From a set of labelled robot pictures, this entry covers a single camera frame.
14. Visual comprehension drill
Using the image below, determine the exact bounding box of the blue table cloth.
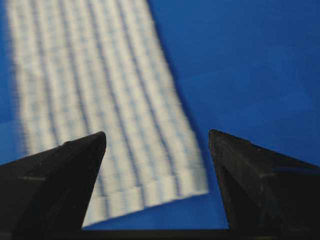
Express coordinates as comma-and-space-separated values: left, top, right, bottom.
0, 0, 320, 230

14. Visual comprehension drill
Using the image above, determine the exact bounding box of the white blue striped towel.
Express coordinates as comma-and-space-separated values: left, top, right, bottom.
4, 0, 209, 227

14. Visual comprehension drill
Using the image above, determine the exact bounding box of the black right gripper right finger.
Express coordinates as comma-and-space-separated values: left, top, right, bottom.
208, 129, 320, 240

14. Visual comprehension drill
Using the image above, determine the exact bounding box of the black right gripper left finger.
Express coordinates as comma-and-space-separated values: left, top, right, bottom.
0, 131, 106, 240

